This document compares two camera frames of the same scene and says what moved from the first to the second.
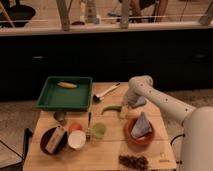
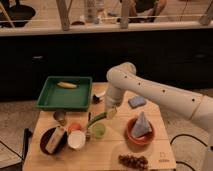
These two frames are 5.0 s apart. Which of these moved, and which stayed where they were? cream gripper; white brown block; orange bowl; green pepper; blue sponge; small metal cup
Moved: green pepper; cream gripper
Stayed: white brown block; orange bowl; blue sponge; small metal cup
